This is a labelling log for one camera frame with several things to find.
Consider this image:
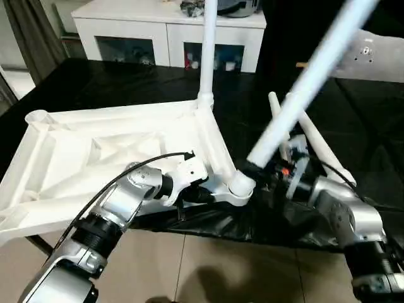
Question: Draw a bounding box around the white plastic table leg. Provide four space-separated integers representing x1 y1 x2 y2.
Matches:
268 92 292 165
228 0 380 206
295 109 357 187
196 0 219 110

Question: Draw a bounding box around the white plastic table top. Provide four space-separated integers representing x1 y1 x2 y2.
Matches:
0 100 256 251

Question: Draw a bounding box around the dark robot lower body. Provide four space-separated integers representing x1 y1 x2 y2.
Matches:
147 295 178 303

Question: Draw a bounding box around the black work mat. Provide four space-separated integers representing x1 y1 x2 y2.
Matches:
0 56 404 254

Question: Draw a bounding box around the black cabinet with yellow label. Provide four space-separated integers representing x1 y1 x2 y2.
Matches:
261 0 358 83

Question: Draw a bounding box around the grey helmet on cabinet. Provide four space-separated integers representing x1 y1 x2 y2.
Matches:
217 0 263 19

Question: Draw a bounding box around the dark clutter on cabinet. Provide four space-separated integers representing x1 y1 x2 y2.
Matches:
179 0 205 17

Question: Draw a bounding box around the white glass-door cabinet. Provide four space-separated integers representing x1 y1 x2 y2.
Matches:
70 2 268 74

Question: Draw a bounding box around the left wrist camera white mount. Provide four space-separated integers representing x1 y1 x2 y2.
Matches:
165 155 210 208

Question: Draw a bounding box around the black table frame leg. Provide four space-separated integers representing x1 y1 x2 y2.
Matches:
24 234 55 257

